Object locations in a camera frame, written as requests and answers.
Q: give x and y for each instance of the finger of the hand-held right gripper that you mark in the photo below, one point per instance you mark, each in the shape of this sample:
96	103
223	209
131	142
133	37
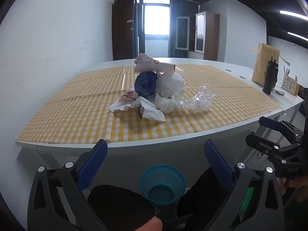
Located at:
269	122
259	142

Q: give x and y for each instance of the white plastic bag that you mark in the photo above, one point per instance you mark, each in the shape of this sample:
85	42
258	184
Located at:
172	84

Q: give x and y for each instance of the beige desk organizer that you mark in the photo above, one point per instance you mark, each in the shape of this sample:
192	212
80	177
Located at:
290	85

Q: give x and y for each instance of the person's right hand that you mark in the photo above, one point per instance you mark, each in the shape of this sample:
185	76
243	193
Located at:
284	186

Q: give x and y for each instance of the pink plastic snack bag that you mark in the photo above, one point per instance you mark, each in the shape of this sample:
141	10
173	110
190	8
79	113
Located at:
146	62

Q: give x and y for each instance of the small red white wrapper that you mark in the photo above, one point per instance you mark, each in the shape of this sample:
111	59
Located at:
130	95

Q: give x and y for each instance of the blue plastic mesh basket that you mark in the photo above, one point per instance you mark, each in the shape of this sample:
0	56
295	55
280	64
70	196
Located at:
156	173

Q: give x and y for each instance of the white tissue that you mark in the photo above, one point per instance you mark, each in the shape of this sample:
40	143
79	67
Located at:
120	106
154	113

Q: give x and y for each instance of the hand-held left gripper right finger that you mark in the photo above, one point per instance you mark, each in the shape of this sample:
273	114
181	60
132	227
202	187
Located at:
216	160

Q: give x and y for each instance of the small grey object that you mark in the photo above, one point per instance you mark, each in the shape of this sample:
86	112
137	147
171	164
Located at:
280	92

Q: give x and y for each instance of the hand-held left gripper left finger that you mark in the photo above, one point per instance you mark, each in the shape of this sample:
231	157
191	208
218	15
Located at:
96	158

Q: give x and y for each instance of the yellow checkered tablecloth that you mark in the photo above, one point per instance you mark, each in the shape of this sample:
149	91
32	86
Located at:
84	115

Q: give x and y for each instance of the person's left hand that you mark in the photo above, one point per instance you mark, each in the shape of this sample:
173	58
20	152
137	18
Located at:
149	225

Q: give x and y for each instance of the dark blue curtain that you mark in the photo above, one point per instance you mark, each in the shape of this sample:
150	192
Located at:
185	8

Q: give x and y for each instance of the ceiling light strip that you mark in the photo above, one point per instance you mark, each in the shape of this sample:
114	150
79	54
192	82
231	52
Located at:
298	35
293	15

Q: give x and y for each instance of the wooden cabinet with glass door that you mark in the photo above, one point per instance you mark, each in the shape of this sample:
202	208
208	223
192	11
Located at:
211	38

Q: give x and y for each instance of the white framed glass cabinet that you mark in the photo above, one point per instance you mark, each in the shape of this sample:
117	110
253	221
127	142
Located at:
182	33

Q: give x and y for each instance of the cardboard box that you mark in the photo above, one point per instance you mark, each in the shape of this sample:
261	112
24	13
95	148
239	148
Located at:
261	62

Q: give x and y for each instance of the brown wooden cabinet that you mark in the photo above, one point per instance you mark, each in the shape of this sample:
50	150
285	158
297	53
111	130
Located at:
122	33

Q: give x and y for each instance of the blue wrapper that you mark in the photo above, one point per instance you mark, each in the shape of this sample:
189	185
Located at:
144	81

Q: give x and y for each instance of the balcony glass door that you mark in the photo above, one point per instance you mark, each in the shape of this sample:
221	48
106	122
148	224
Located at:
156	19

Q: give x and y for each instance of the clear plastic wrap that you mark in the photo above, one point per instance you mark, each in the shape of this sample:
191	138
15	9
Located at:
199	101

